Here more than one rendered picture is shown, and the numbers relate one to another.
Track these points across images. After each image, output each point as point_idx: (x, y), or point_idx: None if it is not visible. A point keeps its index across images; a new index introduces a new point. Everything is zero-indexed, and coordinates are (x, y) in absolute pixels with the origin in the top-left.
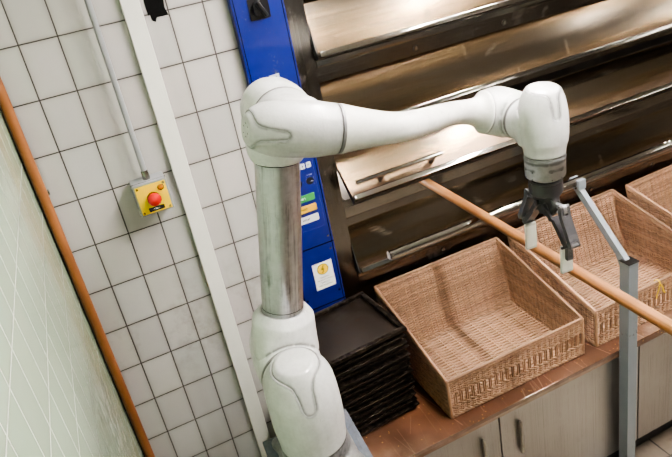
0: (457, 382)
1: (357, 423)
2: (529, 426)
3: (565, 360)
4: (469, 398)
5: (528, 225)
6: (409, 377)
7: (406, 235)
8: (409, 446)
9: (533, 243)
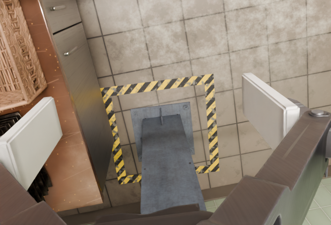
0: (27, 88)
1: (41, 181)
2: None
3: None
4: (33, 66)
5: (22, 179)
6: (3, 134)
7: None
8: (70, 133)
9: (51, 117)
